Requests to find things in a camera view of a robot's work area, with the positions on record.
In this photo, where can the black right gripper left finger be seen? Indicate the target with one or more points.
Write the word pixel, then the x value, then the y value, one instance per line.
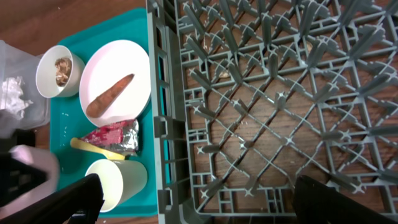
pixel 80 202

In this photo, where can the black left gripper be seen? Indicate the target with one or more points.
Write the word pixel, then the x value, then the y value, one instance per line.
pixel 17 178

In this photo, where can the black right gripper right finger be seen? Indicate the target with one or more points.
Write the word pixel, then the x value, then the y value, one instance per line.
pixel 315 203

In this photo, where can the red foil snack wrapper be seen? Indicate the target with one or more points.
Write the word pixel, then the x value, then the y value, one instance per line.
pixel 120 137

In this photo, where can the orange carrot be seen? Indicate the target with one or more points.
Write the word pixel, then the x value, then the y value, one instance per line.
pixel 102 102

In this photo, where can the small white bowl with scraps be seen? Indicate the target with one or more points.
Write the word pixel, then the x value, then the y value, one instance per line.
pixel 59 73

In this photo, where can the grey dishwasher rack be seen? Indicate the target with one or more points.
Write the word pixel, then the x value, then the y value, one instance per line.
pixel 247 96

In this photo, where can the pale green cup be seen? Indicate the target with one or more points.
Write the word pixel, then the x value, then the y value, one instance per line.
pixel 120 180

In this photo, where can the yellow plastic spoon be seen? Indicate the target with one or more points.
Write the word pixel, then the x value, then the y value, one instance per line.
pixel 84 146

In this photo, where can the clear plastic bin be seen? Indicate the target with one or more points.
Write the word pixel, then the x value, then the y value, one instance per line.
pixel 14 63

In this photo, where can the crumpled white tissue in bin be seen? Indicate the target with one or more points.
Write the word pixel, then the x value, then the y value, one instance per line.
pixel 11 98

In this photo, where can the white round plate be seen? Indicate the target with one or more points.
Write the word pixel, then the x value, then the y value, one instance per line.
pixel 108 65

